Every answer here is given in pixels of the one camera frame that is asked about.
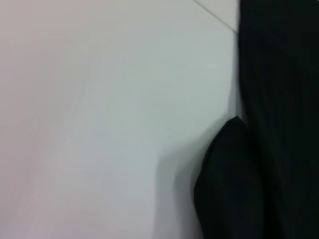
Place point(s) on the black t-shirt with FREE print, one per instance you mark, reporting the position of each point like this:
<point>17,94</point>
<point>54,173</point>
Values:
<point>279,124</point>

